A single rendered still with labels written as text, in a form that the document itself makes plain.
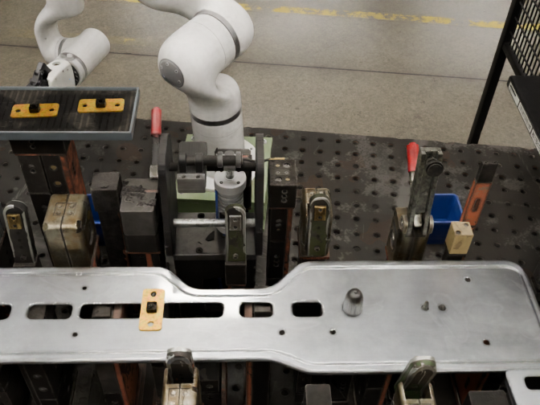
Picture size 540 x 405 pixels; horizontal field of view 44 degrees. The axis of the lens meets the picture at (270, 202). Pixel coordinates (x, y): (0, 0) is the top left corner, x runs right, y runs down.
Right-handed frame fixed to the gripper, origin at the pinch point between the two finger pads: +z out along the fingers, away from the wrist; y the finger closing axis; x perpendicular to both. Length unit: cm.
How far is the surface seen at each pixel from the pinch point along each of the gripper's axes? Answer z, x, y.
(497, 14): -267, -115, 90
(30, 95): 17.9, -15.4, -20.7
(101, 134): 23.9, -33.7, -21.3
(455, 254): 17, -100, -8
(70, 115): 20.7, -25.6, -20.9
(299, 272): 30, -74, -6
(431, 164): 18, -91, -28
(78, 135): 25.3, -29.8, -21.0
